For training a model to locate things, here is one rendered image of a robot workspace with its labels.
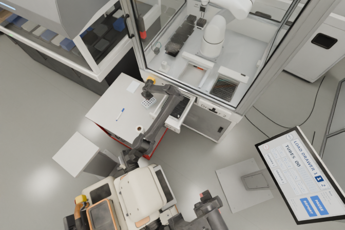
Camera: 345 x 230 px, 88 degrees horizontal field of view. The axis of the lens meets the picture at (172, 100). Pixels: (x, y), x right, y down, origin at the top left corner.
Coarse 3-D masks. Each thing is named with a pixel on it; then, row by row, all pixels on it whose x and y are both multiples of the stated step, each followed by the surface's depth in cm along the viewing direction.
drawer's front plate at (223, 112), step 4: (200, 100) 155; (200, 104) 161; (204, 104) 157; (208, 104) 154; (212, 104) 153; (204, 108) 164; (212, 108) 156; (216, 108) 153; (220, 108) 151; (220, 112) 155; (224, 112) 151; (228, 112) 150; (228, 116) 153
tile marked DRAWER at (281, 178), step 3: (279, 168) 120; (276, 171) 121; (279, 171) 119; (276, 174) 121; (279, 174) 119; (282, 174) 118; (279, 177) 119; (282, 177) 118; (279, 180) 119; (282, 180) 118; (285, 180) 116; (282, 183) 118; (285, 183) 116
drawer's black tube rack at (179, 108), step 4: (184, 96) 161; (184, 100) 162; (188, 100) 159; (164, 104) 158; (180, 104) 160; (184, 104) 157; (176, 108) 159; (180, 108) 155; (184, 108) 158; (176, 112) 153; (180, 112) 154; (172, 116) 156; (180, 116) 155
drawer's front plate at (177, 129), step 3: (150, 114) 151; (153, 114) 150; (150, 117) 157; (153, 117) 153; (165, 123) 149; (168, 123) 146; (171, 123) 146; (168, 126) 152; (171, 126) 147; (174, 126) 145; (177, 126) 145; (171, 129) 154; (174, 129) 150; (177, 129) 146; (177, 132) 153
